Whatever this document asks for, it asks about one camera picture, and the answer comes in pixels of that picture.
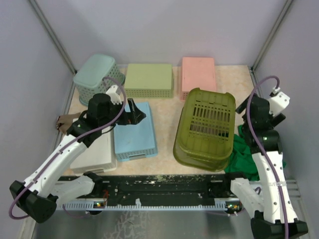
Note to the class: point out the white perforated basket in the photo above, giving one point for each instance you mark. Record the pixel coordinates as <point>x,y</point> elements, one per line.
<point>99,157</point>

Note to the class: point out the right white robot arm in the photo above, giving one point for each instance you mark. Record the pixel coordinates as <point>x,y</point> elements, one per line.
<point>271,211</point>

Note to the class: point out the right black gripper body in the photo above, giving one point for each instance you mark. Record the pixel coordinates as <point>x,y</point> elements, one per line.
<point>270,124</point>

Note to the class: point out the brown cloth pouch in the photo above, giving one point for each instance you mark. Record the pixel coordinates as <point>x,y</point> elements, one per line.
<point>64,122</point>

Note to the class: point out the white slotted cable duct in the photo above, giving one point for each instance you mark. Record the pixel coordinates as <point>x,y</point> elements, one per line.
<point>91,205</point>

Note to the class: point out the light blue perforated basket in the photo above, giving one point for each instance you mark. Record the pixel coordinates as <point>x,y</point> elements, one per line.
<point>136,141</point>

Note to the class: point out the light green shallow basket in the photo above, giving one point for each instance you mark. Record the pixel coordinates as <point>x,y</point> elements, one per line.
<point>149,81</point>

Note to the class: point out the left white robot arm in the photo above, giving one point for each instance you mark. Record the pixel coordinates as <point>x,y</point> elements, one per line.
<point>38,195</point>

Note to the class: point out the aluminium frame post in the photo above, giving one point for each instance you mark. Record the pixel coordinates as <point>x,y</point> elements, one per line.
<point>272,34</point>
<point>52,35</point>

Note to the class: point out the pink perforated basket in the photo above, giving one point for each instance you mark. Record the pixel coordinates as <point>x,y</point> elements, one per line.
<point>197,72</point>

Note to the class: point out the left aluminium frame post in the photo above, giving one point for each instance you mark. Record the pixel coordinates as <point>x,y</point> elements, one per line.
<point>52,35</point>

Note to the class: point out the aluminium extrusion rail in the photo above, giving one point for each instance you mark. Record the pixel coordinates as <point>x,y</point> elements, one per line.
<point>293,188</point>

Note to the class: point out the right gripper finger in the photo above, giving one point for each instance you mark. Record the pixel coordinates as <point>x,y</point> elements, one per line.
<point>241,108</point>
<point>278,119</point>

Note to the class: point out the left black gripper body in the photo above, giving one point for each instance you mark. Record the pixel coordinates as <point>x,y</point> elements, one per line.
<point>125,118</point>

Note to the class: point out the teal perforated plastic basket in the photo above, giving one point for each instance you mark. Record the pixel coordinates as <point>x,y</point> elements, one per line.
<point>89,80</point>

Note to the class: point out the green cloth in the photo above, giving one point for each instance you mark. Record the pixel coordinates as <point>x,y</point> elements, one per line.
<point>241,158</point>

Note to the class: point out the right aluminium frame post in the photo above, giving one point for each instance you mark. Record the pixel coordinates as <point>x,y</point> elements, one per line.
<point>272,34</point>

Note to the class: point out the olive green large tub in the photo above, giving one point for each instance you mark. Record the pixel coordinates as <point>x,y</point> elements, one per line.
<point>205,132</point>

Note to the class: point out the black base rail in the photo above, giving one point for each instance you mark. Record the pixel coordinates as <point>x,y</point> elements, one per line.
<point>164,190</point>

